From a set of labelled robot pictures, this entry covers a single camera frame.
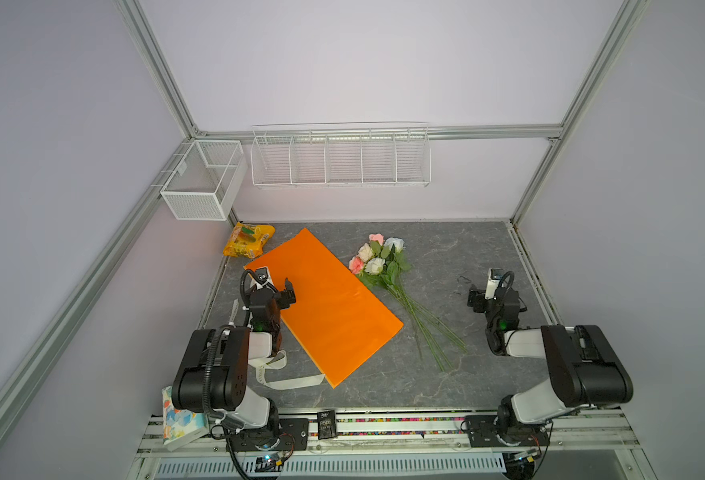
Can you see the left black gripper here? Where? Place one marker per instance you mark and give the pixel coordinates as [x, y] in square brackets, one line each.
[271, 294]

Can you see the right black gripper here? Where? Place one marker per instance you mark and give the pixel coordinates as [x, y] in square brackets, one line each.
[490, 302]

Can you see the orange wrapping paper sheet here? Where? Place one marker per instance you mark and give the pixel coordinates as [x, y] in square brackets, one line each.
[338, 321]

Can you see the light pink fake rose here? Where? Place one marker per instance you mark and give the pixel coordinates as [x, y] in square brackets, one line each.
[377, 238]

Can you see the pale blue fake rose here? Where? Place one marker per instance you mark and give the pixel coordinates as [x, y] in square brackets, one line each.
[394, 244]

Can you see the cream fake rose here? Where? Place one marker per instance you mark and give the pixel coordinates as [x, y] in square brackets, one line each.
[365, 253]

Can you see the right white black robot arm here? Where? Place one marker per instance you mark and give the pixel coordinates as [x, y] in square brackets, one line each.
[583, 370]

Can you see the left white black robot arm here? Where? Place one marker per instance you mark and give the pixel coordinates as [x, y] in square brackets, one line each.
[212, 379]

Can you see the white fake rose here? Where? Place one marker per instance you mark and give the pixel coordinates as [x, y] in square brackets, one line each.
[386, 274]

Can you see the yellow snack bag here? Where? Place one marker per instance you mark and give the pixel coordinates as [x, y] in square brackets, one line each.
[248, 240]

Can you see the white mesh box basket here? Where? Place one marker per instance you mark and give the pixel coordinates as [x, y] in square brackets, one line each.
[206, 180]

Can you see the colourful tissue pack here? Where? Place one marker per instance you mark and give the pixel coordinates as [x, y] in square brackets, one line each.
[181, 427]

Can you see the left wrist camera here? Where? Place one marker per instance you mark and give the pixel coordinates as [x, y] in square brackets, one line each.
[260, 278]

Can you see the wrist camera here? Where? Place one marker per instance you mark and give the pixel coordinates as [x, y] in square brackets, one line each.
[260, 278]
[493, 280]

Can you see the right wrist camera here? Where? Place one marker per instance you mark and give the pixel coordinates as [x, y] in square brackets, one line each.
[493, 280]

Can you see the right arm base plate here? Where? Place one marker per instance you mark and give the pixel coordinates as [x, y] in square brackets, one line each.
[486, 431]

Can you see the black box on rail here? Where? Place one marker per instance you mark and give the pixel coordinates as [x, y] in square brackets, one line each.
[327, 425]

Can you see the white wire shelf basket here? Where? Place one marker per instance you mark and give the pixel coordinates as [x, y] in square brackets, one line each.
[357, 154]

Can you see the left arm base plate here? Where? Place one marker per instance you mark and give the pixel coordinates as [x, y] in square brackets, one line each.
[290, 434]

